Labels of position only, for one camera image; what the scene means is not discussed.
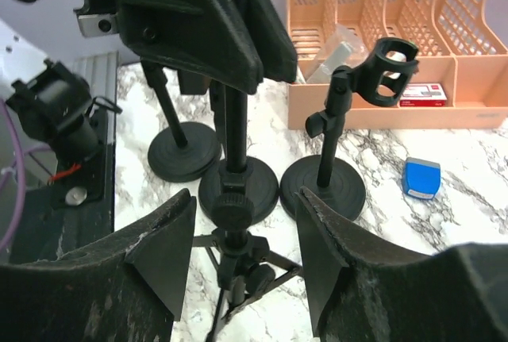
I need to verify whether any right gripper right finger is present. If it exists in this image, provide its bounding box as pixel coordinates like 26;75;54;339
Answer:
295;187;507;341

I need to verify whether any clear plastic bag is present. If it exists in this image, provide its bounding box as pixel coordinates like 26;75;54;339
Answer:
297;24;368;84

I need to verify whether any front round-base mic stand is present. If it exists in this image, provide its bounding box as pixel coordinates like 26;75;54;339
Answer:
141;60;221;183

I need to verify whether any blue small box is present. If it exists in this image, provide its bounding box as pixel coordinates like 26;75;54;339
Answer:
402;157;441;200

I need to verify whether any orange plastic file organizer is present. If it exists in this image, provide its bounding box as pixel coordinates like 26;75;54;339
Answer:
286;0;508;131

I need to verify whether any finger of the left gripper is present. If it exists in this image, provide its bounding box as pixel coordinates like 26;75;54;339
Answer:
235;0;298;83

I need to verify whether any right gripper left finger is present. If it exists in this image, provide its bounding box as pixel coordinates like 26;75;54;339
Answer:
1;189;197;341

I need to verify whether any black tripod mic stand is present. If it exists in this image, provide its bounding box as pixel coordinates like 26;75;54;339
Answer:
192;79;305;342

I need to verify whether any back round-base mic stand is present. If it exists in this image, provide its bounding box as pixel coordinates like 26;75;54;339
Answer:
279;37;420;224

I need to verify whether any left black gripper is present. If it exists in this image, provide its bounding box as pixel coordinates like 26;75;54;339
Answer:
17;0;264;94

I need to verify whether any red white staple box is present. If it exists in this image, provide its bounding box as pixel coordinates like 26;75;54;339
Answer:
399;83;448;107

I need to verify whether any round-base mic stand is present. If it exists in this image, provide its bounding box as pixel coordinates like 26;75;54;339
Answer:
279;37;420;224
198;80;279;225
141;60;221;183

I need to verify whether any middle round-base mic stand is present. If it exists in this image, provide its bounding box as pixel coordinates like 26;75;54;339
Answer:
198;80;279;225

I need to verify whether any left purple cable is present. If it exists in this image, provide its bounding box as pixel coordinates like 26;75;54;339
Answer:
0;98;51;252

